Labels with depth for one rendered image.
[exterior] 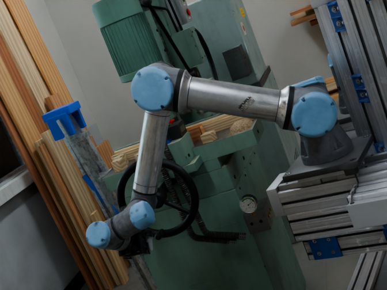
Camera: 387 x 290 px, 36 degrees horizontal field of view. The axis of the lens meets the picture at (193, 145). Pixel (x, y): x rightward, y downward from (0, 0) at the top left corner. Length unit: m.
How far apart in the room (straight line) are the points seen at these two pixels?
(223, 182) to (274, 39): 2.52
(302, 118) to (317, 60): 3.03
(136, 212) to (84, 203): 2.04
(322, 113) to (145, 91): 0.45
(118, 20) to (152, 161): 0.65
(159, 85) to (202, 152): 0.64
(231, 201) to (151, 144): 0.53
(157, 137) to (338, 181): 0.53
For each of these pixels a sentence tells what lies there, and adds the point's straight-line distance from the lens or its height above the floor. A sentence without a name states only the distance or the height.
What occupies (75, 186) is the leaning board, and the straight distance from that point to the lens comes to 3.68.
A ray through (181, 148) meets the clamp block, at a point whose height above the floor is 0.93.
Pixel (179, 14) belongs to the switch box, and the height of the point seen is 1.36.
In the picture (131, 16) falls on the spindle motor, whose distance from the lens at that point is 2.22.
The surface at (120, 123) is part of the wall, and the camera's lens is 4.91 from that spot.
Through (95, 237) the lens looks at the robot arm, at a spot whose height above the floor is 0.86.
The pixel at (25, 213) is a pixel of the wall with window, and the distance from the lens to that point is 3.74.
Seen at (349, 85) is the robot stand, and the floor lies 0.96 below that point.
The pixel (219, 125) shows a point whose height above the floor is 0.92.
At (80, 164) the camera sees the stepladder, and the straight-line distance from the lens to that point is 3.16.
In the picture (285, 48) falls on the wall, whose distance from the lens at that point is 4.55.
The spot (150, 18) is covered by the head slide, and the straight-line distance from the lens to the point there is 2.39.
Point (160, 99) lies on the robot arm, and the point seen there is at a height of 1.16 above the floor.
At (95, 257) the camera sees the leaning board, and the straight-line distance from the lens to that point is 3.71.
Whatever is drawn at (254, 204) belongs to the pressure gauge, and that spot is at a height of 0.65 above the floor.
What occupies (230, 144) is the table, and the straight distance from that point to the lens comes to 2.10.
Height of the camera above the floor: 1.30
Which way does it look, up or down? 11 degrees down
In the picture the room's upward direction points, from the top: 22 degrees counter-clockwise
